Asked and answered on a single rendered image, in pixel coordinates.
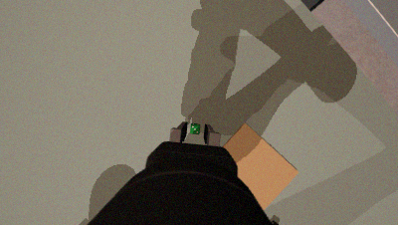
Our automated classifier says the orange square mat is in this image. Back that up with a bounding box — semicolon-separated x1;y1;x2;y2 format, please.
222;123;299;210

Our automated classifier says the green die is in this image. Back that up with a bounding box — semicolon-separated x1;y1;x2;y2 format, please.
190;123;200;134

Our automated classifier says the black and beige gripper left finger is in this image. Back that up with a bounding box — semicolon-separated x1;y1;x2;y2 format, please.
169;121;188;142

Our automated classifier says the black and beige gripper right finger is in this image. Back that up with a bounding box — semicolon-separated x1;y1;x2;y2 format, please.
204;124;221;146

